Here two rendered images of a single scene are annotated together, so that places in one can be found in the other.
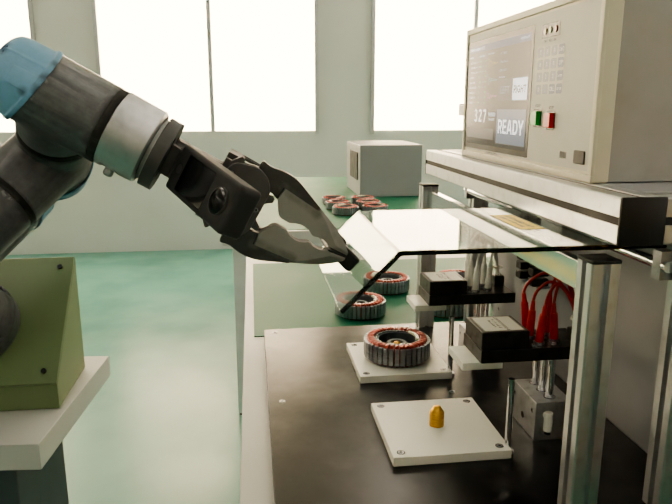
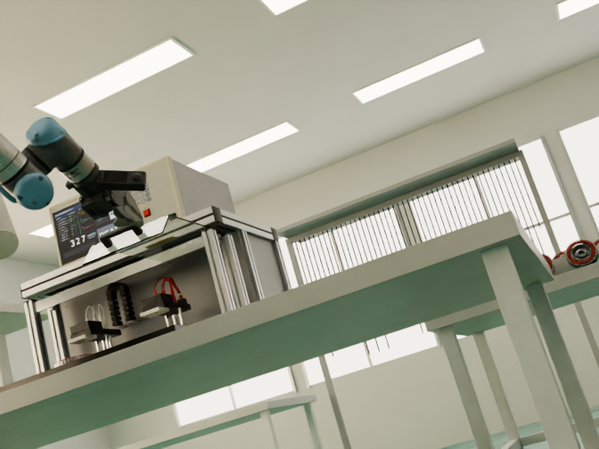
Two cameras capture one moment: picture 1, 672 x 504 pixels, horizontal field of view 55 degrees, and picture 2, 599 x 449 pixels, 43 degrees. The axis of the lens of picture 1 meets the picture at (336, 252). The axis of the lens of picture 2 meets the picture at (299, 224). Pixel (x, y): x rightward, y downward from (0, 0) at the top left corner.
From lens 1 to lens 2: 171 cm
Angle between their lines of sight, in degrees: 70
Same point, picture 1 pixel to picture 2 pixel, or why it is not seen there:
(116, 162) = (86, 167)
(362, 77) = not seen: outside the picture
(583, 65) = (162, 185)
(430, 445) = not seen: hidden behind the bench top
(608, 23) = (171, 167)
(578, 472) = (231, 306)
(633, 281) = (189, 281)
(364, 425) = not seen: hidden behind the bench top
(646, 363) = (209, 306)
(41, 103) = (67, 138)
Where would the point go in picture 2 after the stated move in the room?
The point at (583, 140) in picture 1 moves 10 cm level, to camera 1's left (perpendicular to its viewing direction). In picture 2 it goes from (173, 208) to (150, 204)
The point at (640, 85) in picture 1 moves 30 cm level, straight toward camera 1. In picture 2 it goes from (183, 191) to (233, 144)
